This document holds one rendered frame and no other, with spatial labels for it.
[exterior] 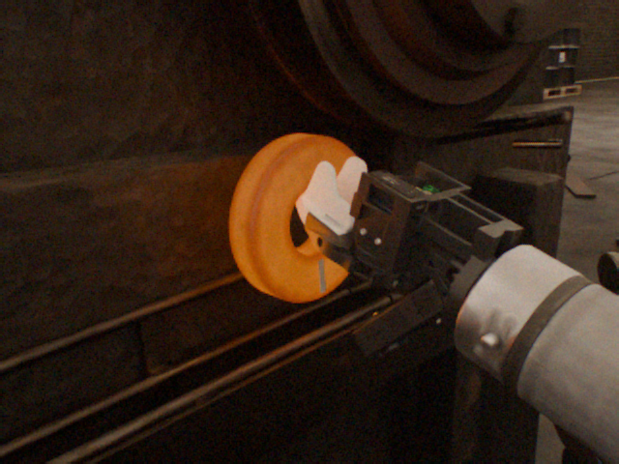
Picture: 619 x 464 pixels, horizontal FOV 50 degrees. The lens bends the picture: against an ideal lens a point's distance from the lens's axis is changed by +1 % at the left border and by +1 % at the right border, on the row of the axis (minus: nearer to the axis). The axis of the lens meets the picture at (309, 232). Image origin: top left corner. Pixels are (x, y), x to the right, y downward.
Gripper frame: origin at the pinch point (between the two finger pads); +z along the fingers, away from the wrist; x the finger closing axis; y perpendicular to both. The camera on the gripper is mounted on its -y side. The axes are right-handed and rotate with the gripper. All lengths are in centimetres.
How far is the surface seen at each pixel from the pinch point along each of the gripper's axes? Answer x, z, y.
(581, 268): -233, 54, -102
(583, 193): -356, 113, -115
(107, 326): 16.4, 4.5, -12.1
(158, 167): 9.7, 9.6, 0.0
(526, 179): -40.3, -0.1, -4.1
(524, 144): -26.9, -4.9, 4.4
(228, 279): 3.4, 4.8, -11.0
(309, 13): 0.3, 3.7, 15.6
